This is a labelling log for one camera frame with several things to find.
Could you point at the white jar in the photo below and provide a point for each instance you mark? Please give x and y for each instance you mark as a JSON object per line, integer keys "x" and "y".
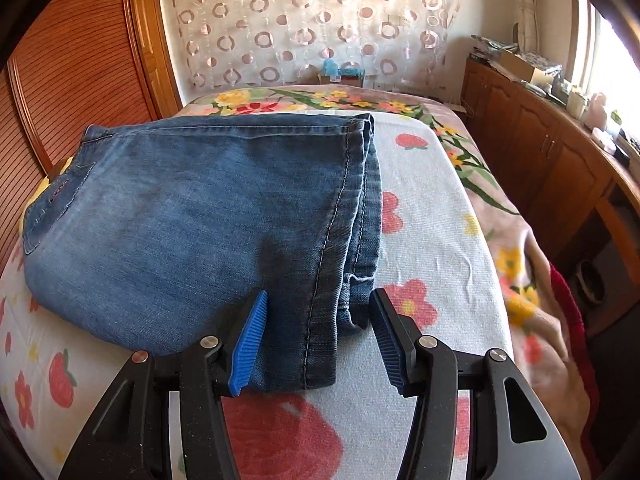
{"x": 576, "y": 105}

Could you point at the window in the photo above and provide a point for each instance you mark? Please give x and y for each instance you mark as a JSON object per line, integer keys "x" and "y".
{"x": 615, "y": 60}

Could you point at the red cloth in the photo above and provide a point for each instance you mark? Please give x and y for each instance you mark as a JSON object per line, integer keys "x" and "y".
{"x": 575, "y": 320}

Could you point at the pink floral blanket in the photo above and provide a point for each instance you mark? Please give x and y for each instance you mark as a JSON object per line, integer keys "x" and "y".
{"x": 525, "y": 260}

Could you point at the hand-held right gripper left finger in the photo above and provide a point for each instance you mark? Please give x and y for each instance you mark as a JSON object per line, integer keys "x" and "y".
{"x": 247, "y": 345}

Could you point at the blue denim pants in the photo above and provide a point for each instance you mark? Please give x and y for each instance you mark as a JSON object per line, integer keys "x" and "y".
{"x": 175, "y": 220}

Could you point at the circle pattern sheer curtain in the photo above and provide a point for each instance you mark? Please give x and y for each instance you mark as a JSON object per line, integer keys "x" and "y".
{"x": 300, "y": 10}

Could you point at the pink figurine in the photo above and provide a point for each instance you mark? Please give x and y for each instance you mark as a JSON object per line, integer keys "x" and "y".
{"x": 600, "y": 110}

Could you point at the floral side curtain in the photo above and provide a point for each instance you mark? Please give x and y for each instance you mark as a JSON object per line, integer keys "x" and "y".
{"x": 527, "y": 0}

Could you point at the white strawberry print sheet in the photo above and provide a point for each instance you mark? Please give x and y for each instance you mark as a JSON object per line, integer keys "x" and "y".
{"x": 440, "y": 240}

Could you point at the small blue toy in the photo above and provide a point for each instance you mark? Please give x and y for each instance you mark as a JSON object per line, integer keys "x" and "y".
{"x": 330, "y": 67}

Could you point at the wooden cabinet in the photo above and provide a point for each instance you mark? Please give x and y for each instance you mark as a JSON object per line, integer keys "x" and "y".
{"x": 540, "y": 135}

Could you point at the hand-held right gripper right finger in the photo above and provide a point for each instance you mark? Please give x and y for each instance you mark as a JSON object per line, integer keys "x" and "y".
{"x": 389, "y": 340}

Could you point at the wooden louvered panel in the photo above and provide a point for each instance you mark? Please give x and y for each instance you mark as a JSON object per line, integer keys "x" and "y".
{"x": 75, "y": 60}

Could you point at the cardboard box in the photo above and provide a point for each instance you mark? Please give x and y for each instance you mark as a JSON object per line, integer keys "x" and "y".
{"x": 515, "y": 62}

